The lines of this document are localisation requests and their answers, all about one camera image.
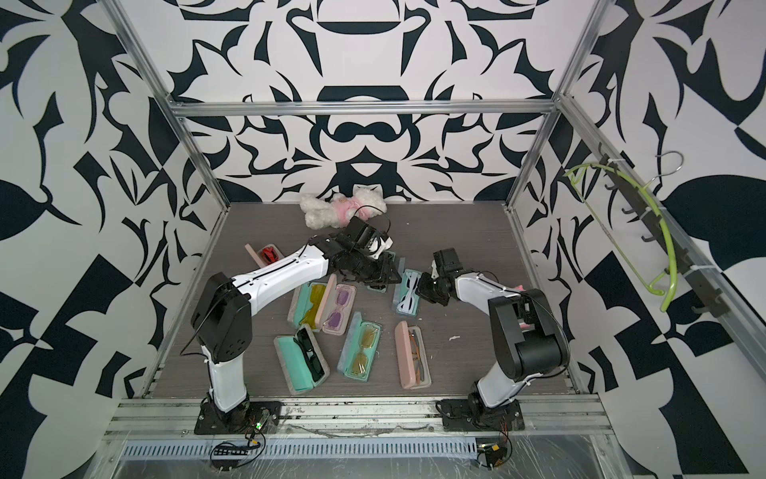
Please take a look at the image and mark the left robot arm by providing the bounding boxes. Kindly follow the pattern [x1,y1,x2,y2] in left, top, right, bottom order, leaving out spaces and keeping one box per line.
[191,217,401,413]

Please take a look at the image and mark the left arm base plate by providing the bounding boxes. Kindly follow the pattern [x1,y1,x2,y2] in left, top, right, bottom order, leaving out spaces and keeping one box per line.
[193,397,283,435]

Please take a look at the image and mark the black wall hook rack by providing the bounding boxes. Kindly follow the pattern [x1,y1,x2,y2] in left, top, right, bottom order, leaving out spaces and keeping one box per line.
[598,147,731,319]

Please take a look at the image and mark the pink case thin glasses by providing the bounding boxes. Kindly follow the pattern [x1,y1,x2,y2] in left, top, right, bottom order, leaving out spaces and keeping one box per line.
[394,321,432,390]

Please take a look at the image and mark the teal case black sunglasses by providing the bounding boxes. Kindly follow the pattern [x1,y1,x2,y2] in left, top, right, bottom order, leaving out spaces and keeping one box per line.
[273,325,330,395]

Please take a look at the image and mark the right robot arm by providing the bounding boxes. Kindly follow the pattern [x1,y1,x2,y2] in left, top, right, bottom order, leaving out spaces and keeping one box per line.
[416,249,571,410]

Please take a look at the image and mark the black connector with cables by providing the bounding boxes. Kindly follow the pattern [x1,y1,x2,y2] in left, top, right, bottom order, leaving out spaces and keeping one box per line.
[209,441,251,461]

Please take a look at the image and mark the small black electronics box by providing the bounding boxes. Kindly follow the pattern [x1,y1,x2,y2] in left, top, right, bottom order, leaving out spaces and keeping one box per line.
[476,443,513,470]

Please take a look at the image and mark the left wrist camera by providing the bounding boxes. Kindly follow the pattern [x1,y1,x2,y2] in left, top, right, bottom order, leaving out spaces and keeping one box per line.
[366,234,393,259]

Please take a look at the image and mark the pink case purple glasses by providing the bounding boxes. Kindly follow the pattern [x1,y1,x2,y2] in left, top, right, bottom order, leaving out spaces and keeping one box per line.
[316,273,357,336]

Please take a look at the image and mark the teal case yellow glasses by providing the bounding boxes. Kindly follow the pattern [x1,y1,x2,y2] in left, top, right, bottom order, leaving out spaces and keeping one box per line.
[287,281,327,333]

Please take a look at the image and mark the white pink plush toy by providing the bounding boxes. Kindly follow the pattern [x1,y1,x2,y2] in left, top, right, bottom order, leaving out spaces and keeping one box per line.
[299,187,387,231]

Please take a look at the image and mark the green clothes hanger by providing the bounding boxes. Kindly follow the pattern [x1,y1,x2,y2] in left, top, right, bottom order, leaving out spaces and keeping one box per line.
[564,163,666,292]

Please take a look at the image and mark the grey case white glasses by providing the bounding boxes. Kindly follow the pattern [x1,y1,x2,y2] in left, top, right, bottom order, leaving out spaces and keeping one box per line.
[393,269,422,317]

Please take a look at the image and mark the pink case red glasses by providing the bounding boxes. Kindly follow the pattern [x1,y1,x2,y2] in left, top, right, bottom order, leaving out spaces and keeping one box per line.
[245,243,284,269]

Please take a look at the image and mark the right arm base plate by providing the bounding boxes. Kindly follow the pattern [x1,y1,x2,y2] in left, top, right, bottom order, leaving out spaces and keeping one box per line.
[435,394,526,432]

